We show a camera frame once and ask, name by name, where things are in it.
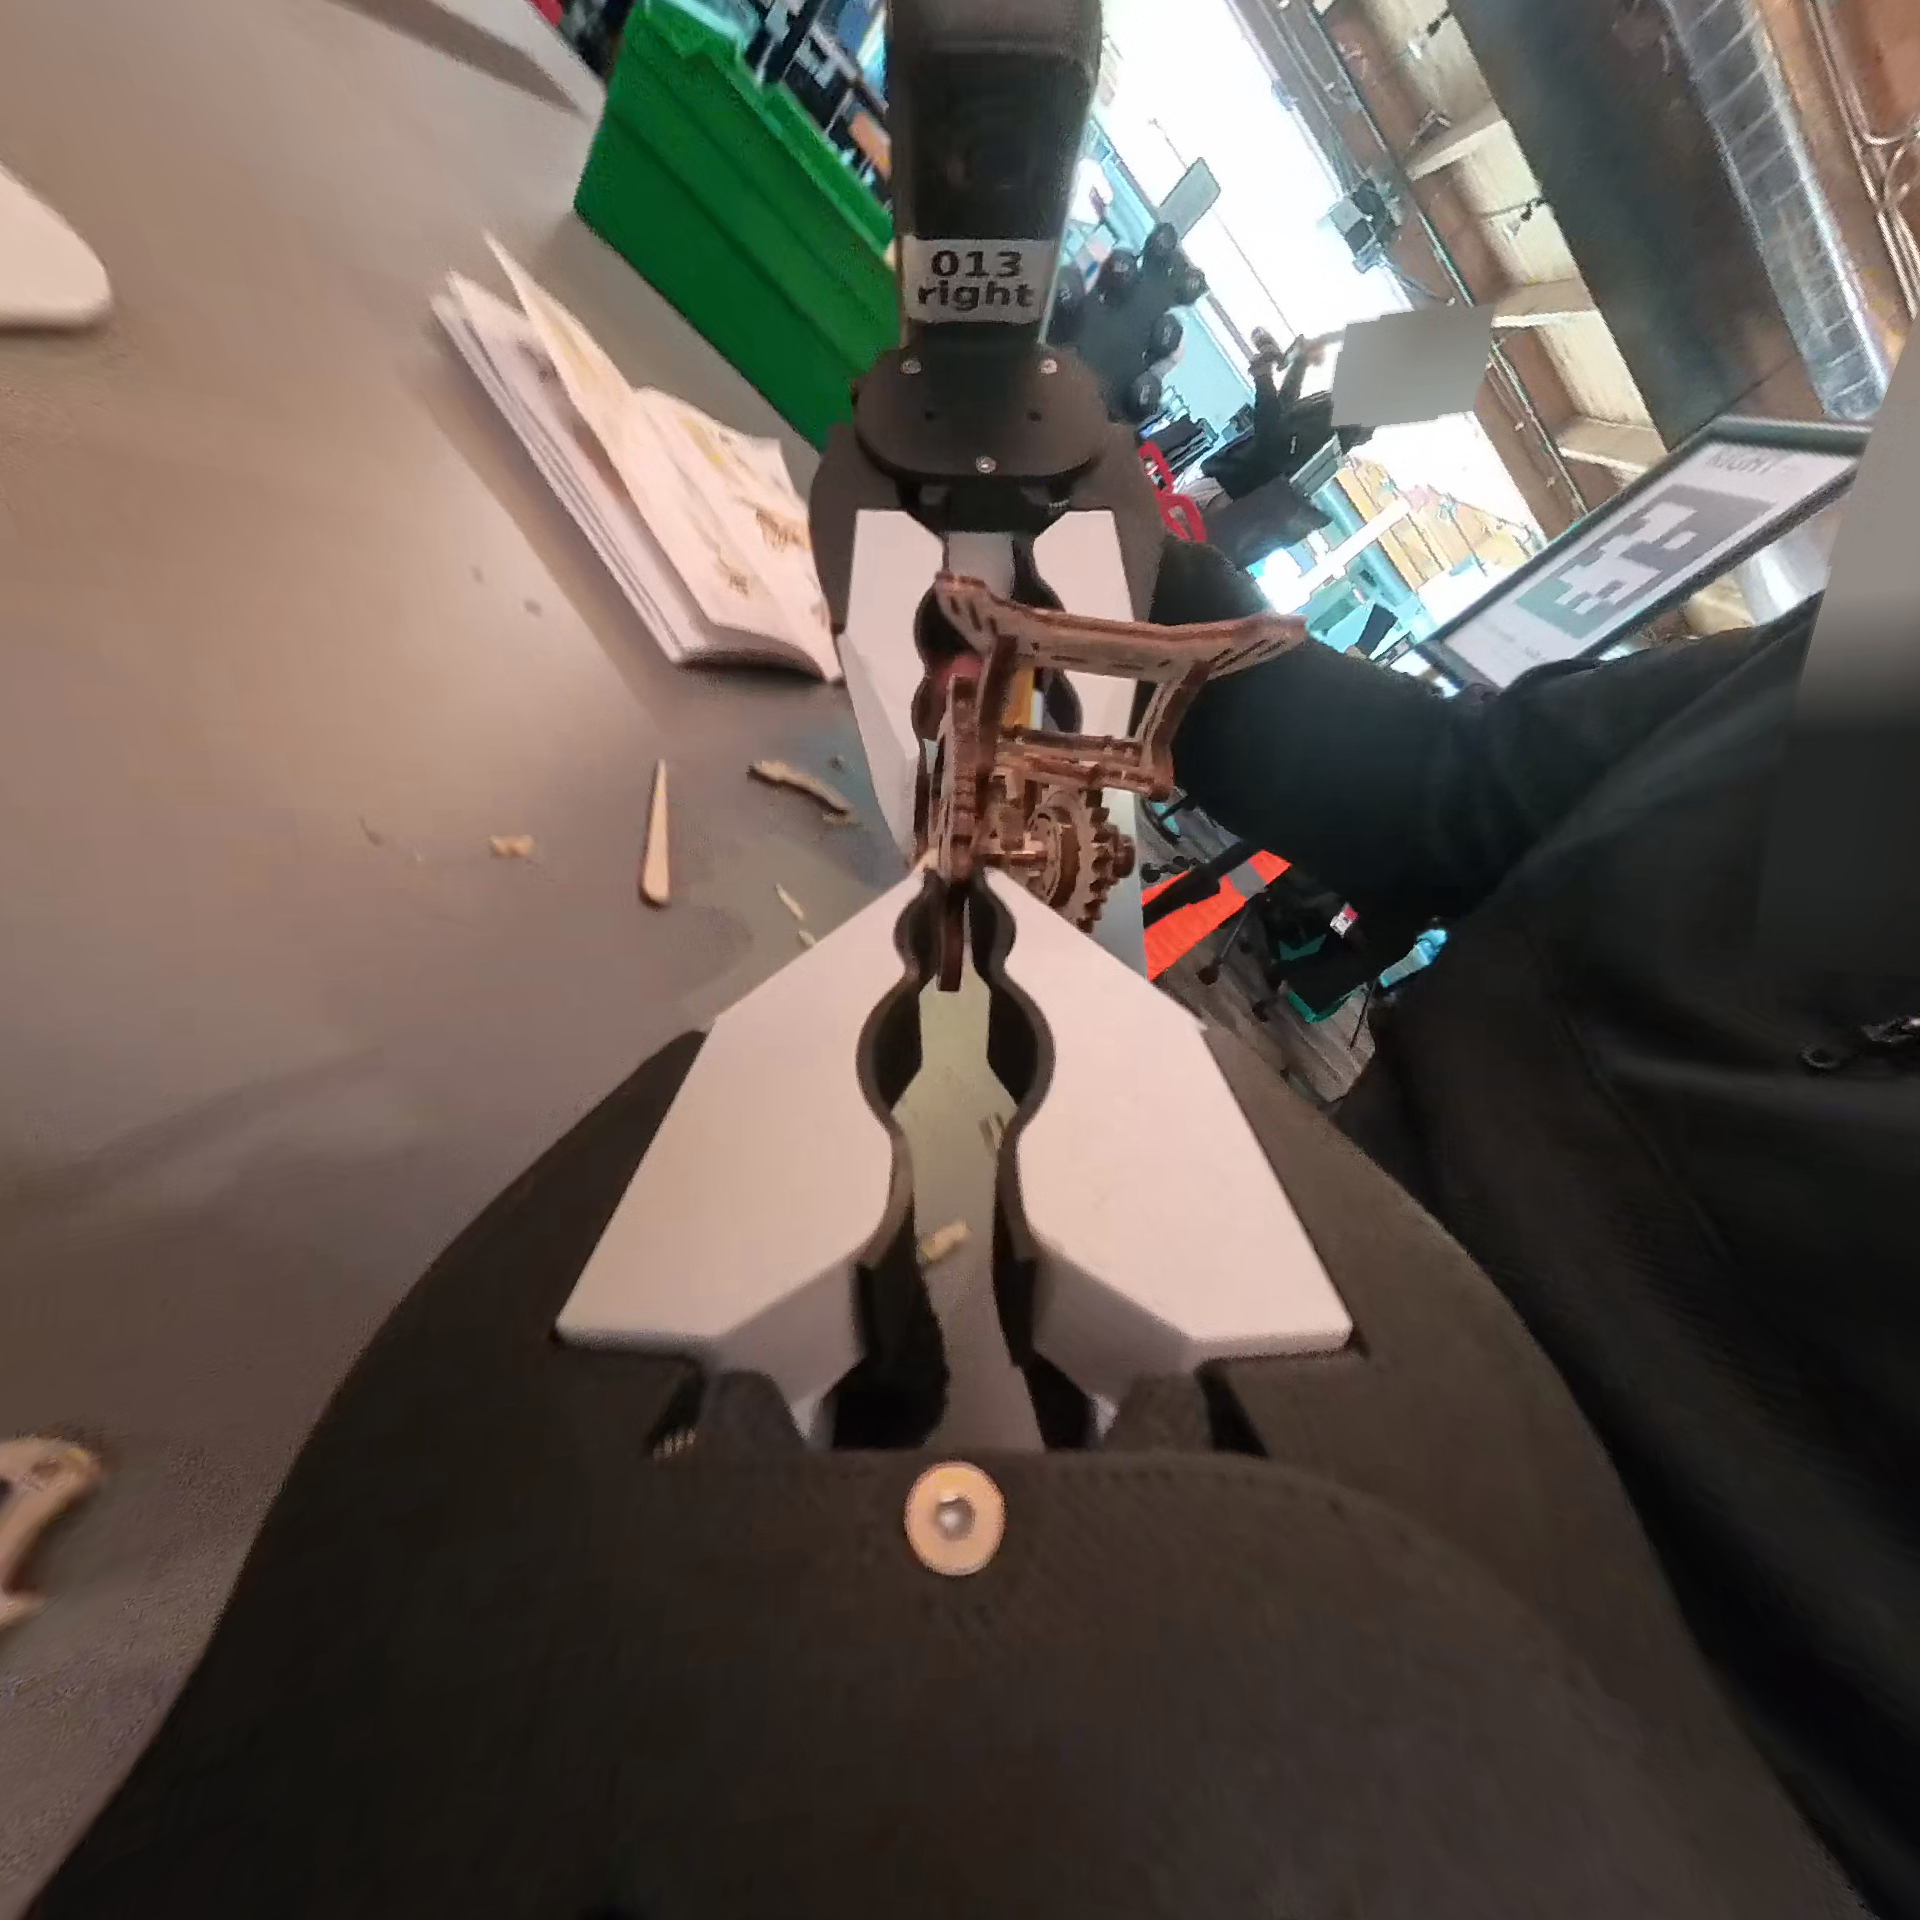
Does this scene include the person's right forearm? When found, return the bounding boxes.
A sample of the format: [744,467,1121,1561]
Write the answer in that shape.
[1152,538,1515,914]

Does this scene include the stacked green plastic bins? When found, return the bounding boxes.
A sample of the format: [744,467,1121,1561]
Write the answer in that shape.
[574,0,901,451]

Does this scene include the brown wooden model assembly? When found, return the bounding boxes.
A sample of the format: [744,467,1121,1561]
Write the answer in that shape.
[909,571,1306,993]

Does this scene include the wooden book stand white base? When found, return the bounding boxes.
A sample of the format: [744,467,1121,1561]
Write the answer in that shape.
[0,156,112,328]

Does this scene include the open instruction booklet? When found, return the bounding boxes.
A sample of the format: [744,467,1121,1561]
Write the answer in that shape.
[433,229,843,685]

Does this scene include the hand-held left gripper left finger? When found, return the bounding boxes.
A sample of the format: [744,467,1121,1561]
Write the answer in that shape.
[552,874,925,1423]

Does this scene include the small d-shaped wooden piece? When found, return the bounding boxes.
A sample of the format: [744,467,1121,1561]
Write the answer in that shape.
[0,1438,104,1629]

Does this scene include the silver ventilation duct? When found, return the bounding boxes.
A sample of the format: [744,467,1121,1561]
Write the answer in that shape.
[1649,0,1891,421]

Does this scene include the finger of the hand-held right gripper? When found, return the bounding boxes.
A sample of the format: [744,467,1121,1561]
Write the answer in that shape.
[836,509,966,868]
[1017,509,1145,622]

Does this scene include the framed black-white marker sign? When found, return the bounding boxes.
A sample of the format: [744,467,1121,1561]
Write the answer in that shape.
[1417,418,1869,692]

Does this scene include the person's black clothing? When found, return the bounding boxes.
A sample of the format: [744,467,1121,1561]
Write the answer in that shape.
[1333,599,1920,1920]

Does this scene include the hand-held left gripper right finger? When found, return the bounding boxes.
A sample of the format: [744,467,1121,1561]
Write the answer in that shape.
[978,868,1358,1412]

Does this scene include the black dumbbell rack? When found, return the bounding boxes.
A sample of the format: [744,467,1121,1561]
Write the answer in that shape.
[1049,222,1210,421]

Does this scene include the orange traffic cone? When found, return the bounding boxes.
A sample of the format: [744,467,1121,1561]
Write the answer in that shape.
[1139,849,1290,983]

